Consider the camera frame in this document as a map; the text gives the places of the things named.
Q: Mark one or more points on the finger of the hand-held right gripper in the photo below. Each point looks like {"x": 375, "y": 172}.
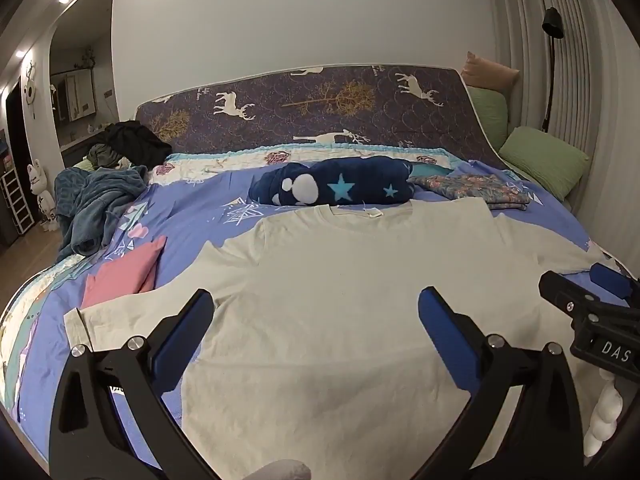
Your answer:
{"x": 565, "y": 290}
{"x": 607, "y": 280}

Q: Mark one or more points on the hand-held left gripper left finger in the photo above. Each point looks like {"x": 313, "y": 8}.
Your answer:
{"x": 185, "y": 335}

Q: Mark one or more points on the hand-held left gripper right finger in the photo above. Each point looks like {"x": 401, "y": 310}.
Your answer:
{"x": 445, "y": 340}

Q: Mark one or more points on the beige t-shirt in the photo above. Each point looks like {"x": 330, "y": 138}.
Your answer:
{"x": 325, "y": 285}

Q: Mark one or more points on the black clothes pile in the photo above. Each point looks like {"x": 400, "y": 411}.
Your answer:
{"x": 135, "y": 142}

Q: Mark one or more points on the person's right hand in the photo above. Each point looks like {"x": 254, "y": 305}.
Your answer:
{"x": 607, "y": 410}

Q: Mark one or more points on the folded pink cloth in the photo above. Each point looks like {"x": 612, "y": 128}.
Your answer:
{"x": 125, "y": 275}

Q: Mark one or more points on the blue printed bed sheet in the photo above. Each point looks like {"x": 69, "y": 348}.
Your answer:
{"x": 210, "y": 230}

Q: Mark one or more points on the large green pillow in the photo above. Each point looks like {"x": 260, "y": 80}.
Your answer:
{"x": 545, "y": 160}

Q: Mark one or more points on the folded floral cloth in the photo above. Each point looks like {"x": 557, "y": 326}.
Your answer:
{"x": 475, "y": 187}

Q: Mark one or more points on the teal blanket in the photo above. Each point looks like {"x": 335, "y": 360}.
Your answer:
{"x": 95, "y": 200}

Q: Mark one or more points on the white quilt with turquoise trim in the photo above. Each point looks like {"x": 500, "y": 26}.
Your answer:
{"x": 225, "y": 165}

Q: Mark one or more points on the navy star print blanket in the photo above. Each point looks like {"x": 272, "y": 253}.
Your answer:
{"x": 350, "y": 180}

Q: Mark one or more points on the small green pillow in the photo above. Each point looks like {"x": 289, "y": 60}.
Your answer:
{"x": 487, "y": 115}

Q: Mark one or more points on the grey curtain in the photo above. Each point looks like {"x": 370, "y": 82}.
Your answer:
{"x": 595, "y": 85}

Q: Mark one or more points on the olive green garment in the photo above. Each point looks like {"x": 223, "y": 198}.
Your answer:
{"x": 102, "y": 156}

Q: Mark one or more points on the white cat figurine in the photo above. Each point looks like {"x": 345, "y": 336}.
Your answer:
{"x": 40, "y": 195}

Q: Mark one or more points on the white rack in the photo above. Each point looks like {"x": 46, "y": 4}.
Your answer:
{"x": 17, "y": 200}

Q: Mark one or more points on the pink pillow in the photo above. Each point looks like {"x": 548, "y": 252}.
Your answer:
{"x": 487, "y": 72}

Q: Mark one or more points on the purple deer pattern mattress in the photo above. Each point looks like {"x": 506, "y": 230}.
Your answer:
{"x": 300, "y": 115}

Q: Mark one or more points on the black floor lamp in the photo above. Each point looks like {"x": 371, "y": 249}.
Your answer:
{"x": 552, "y": 22}

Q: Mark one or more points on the deer wall decoration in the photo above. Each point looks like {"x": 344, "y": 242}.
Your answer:
{"x": 30, "y": 91}

